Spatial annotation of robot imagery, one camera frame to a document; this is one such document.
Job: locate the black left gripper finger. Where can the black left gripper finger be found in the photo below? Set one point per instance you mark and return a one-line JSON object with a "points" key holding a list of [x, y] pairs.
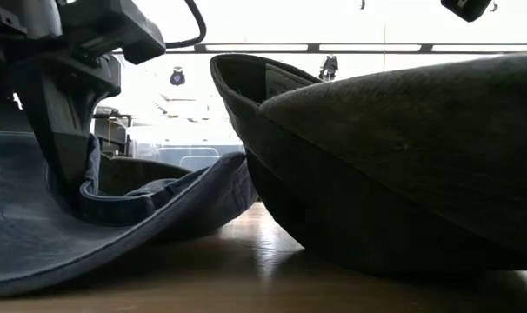
{"points": [[63, 130]]}

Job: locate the blue denim hat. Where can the blue denim hat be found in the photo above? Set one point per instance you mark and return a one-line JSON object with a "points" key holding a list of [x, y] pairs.
{"points": [[28, 243]]}

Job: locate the black storage shelf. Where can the black storage shelf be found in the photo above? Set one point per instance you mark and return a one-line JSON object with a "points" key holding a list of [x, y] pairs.
{"points": [[109, 135]]}

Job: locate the clear plastic bin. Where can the clear plastic bin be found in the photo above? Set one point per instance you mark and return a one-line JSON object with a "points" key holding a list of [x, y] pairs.
{"points": [[172, 156]]}

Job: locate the black ceiling spotlight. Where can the black ceiling spotlight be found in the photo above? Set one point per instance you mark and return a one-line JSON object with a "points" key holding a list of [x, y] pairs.
{"points": [[177, 77]]}

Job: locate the overhead bar with light strips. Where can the overhead bar with light strips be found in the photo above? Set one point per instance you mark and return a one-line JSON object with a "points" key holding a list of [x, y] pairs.
{"points": [[313, 48]]}

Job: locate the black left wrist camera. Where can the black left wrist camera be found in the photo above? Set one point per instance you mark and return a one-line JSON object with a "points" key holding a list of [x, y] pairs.
{"points": [[115, 26]]}

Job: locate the black overhead camera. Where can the black overhead camera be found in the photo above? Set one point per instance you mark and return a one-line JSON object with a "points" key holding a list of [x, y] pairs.
{"points": [[329, 67]]}

